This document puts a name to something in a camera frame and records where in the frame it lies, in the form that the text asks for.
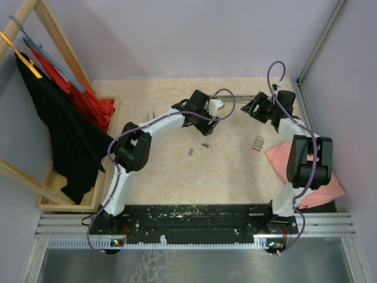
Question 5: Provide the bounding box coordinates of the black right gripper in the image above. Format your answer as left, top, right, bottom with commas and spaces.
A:
241, 93, 278, 124

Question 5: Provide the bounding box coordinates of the large black chrome stapler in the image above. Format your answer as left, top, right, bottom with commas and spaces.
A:
218, 96, 256, 101

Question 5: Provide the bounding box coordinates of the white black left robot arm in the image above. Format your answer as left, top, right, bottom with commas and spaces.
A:
94, 90, 224, 234

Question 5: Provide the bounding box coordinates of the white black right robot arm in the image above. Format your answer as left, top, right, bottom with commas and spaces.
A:
241, 90, 333, 233

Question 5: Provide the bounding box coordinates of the pink folded cloth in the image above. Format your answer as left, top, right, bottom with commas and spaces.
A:
264, 140, 346, 209

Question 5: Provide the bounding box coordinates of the red hanging garment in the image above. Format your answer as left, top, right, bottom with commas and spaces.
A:
29, 47, 115, 132

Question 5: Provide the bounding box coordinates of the black hanging garment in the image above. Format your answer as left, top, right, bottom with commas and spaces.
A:
15, 57, 113, 205

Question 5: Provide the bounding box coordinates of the yellow clothes hanger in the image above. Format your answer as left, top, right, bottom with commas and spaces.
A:
1, 32, 42, 79

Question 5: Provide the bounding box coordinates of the teal clothes hanger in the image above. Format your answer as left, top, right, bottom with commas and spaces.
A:
9, 15, 85, 93

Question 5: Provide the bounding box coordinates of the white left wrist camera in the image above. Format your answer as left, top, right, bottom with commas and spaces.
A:
205, 98, 224, 118

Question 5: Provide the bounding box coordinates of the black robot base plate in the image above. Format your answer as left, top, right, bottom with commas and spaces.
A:
90, 204, 298, 245

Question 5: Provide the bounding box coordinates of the wooden clothes rack frame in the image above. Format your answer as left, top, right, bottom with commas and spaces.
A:
0, 0, 121, 212

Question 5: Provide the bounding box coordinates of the aluminium rail frame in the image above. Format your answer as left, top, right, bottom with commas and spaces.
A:
22, 206, 369, 282

